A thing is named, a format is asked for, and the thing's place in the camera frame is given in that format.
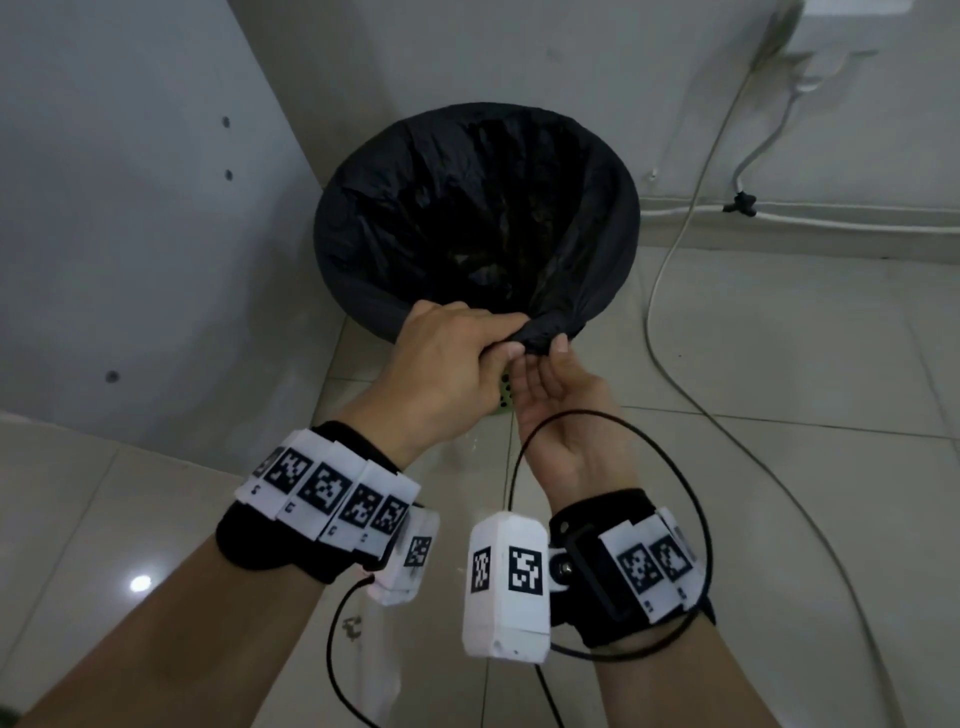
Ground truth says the white cable along wall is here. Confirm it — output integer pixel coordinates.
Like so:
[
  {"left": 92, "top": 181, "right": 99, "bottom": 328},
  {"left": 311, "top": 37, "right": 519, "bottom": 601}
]
[{"left": 639, "top": 200, "right": 960, "bottom": 236}]

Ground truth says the white cable black plug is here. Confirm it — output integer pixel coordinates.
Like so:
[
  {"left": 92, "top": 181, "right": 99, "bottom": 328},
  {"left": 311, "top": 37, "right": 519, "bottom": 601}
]
[{"left": 721, "top": 46, "right": 858, "bottom": 220}]

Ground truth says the black garbage bag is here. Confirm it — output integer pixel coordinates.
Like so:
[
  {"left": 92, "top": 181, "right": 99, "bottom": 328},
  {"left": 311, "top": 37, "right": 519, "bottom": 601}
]
[{"left": 312, "top": 101, "right": 642, "bottom": 358}]

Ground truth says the white stained desk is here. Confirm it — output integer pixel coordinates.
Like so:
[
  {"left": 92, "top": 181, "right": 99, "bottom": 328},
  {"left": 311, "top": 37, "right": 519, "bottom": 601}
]
[{"left": 0, "top": 0, "right": 348, "bottom": 460}]

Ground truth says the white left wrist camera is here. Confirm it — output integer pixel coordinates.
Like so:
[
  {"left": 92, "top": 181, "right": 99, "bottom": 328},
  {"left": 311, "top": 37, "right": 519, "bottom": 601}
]
[{"left": 365, "top": 505, "right": 442, "bottom": 608}]

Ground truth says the person's right hand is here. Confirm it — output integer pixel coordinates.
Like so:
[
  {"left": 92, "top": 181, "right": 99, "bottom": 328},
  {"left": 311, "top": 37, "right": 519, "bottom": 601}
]
[{"left": 512, "top": 333, "right": 640, "bottom": 520}]

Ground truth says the person's right forearm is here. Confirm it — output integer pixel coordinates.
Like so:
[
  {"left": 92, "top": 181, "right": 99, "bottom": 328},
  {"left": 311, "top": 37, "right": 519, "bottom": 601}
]
[{"left": 590, "top": 605, "right": 787, "bottom": 728}]

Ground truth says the right wrist marker band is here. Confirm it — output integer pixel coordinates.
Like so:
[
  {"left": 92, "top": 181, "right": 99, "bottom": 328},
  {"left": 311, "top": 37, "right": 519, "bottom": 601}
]
[{"left": 546, "top": 488, "right": 718, "bottom": 651}]

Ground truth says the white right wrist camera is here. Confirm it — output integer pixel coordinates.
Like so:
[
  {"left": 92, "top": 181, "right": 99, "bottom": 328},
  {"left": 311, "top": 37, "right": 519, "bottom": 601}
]
[{"left": 460, "top": 511, "right": 553, "bottom": 666}]

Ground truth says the white wall socket adapter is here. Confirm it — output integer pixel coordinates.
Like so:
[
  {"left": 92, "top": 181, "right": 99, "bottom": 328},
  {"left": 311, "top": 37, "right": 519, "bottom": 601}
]
[{"left": 779, "top": 0, "right": 918, "bottom": 58}]

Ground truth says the person's left forearm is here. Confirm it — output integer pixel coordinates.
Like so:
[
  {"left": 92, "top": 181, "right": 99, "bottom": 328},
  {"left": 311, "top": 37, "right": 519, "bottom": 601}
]
[{"left": 14, "top": 551, "right": 333, "bottom": 728}]

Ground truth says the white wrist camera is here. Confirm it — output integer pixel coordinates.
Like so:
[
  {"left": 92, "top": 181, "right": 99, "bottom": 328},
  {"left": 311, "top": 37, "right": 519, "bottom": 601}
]
[
  {"left": 365, "top": 505, "right": 442, "bottom": 608},
  {"left": 460, "top": 511, "right": 553, "bottom": 666}
]

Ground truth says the person's left hand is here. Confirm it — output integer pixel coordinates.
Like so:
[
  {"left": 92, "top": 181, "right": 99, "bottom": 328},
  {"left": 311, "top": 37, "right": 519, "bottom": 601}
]
[{"left": 337, "top": 299, "right": 531, "bottom": 471}]

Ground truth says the grey power strip cable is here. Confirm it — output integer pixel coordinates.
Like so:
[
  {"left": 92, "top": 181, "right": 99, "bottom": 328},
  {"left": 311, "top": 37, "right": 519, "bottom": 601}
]
[{"left": 644, "top": 63, "right": 905, "bottom": 728}]

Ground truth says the black rig cable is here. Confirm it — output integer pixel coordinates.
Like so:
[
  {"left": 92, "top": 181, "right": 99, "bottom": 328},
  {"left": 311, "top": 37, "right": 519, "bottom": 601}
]
[
  {"left": 325, "top": 573, "right": 385, "bottom": 728},
  {"left": 508, "top": 407, "right": 715, "bottom": 728}
]

